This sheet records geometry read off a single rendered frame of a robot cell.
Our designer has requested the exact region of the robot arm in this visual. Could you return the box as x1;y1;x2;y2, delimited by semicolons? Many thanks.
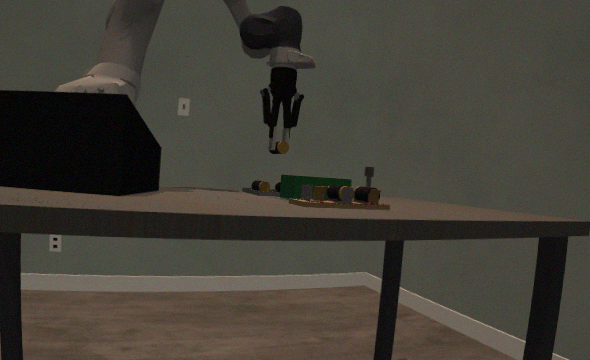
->
55;0;316;107

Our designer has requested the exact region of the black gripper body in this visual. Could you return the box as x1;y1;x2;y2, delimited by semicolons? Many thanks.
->
269;67;297;102

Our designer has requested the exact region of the green open-top box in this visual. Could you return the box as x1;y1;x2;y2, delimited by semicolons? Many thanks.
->
280;175;352;200

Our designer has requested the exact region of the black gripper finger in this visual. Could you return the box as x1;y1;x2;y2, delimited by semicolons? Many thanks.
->
260;87;284;150
282;89;304;145

